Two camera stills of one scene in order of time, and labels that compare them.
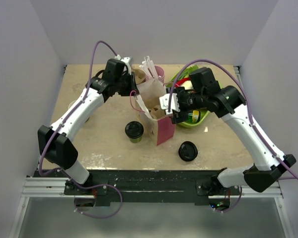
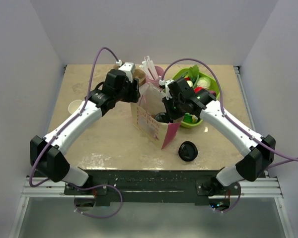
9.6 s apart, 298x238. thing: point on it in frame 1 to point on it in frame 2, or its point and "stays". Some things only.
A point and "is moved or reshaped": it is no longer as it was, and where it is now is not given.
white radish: (187, 85) stays
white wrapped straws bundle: (149, 67) stays
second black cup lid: (188, 151) stays
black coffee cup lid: (134, 129) to (162, 117)
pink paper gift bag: (160, 125) is moved or reshaped
